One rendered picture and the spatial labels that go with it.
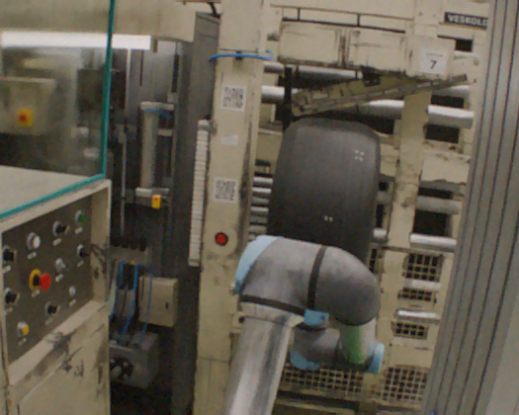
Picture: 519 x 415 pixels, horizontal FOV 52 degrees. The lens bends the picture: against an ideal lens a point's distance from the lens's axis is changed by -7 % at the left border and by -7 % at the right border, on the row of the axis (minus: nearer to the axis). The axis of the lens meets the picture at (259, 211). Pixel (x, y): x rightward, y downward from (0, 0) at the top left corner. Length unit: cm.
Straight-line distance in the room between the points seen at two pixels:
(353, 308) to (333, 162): 69
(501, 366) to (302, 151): 127
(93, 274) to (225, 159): 54
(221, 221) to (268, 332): 90
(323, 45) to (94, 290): 109
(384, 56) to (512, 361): 165
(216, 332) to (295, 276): 103
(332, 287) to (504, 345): 58
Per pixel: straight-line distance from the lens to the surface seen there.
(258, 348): 98
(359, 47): 199
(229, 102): 177
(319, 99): 213
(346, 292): 97
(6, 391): 132
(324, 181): 158
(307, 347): 135
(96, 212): 165
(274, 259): 98
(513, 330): 41
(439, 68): 200
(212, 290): 191
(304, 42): 200
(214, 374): 205
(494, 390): 43
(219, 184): 181
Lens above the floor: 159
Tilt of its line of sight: 14 degrees down
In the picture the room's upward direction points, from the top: 5 degrees clockwise
